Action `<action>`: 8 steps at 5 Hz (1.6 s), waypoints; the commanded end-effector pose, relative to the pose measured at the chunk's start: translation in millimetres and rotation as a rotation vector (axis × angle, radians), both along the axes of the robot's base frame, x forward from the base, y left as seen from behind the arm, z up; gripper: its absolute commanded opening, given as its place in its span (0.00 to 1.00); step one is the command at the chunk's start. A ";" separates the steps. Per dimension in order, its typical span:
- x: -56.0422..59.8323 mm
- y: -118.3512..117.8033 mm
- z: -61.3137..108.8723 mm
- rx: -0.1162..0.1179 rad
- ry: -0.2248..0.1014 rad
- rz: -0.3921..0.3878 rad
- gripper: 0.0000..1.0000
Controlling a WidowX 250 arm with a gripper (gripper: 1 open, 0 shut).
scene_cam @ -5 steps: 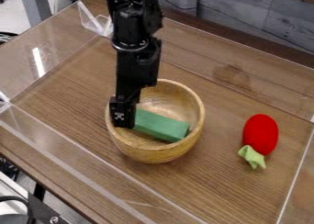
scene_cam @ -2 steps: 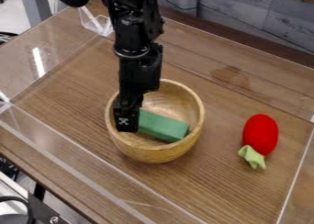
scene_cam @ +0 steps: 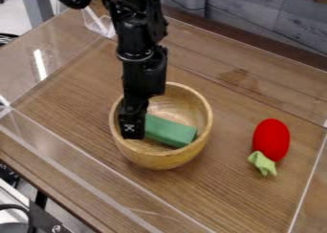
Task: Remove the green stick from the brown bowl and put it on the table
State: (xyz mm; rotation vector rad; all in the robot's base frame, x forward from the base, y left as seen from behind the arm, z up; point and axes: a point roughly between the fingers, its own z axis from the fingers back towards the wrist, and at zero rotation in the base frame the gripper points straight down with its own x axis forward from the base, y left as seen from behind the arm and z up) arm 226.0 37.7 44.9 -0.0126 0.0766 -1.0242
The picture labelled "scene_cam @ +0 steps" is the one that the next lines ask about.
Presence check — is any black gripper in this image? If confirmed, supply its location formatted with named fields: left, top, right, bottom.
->
left=117, top=46, right=167, bottom=139

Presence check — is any green rectangular block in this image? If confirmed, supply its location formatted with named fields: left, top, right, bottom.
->
left=146, top=115, right=198, bottom=148

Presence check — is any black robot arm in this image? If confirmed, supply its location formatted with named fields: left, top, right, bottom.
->
left=59, top=0, right=169, bottom=139

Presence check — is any brown wooden bowl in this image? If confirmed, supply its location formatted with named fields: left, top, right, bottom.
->
left=109, top=82, right=213, bottom=170

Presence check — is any red plush tomato toy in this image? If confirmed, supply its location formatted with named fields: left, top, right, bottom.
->
left=248, top=118, right=291, bottom=177

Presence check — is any black metal bracket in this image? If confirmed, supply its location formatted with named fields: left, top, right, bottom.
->
left=29, top=201, right=72, bottom=233

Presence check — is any black cable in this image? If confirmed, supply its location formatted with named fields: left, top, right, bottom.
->
left=0, top=203, right=35, bottom=233

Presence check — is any grey table leg post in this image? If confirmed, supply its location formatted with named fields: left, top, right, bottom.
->
left=23, top=0, right=54, bottom=28

